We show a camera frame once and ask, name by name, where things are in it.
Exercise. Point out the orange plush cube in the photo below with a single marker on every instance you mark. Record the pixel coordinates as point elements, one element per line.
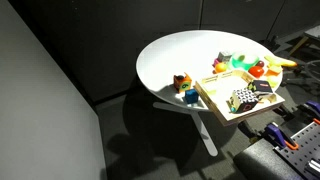
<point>182,82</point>

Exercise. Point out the small blue cube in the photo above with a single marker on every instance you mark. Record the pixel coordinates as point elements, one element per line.
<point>191,96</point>

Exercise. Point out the wooden crate tray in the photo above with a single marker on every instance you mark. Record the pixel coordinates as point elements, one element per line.
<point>216,90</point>

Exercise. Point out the grey toy cube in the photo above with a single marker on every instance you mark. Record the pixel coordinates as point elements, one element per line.
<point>224,56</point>

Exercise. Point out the black white patterned plush cube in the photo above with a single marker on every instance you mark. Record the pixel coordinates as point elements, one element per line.
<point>242,100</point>

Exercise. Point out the dark navy plush cube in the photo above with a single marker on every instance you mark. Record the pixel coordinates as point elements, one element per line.
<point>260,87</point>

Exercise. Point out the pink toy piece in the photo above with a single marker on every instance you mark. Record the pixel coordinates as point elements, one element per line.
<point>216,61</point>

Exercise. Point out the orange toy fruit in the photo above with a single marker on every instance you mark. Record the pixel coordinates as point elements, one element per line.
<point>220,67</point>

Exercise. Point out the green plastic bowl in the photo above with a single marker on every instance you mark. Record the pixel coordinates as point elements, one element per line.
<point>243,60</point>

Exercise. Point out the red toy apple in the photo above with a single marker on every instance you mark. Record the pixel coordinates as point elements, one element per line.
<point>256,71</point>

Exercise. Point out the dark purple toy plum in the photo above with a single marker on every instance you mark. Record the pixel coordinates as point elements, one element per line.
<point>260,63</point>

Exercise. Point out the orange toy block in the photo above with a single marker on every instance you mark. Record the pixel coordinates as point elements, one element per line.
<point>271,73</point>

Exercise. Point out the yellow toy banana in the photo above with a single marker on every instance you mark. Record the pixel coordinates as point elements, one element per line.
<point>278,61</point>

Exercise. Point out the purple orange clamp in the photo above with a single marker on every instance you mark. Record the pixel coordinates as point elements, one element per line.
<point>280,137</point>

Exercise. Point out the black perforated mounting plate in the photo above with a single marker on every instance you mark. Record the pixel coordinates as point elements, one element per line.
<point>305,159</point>

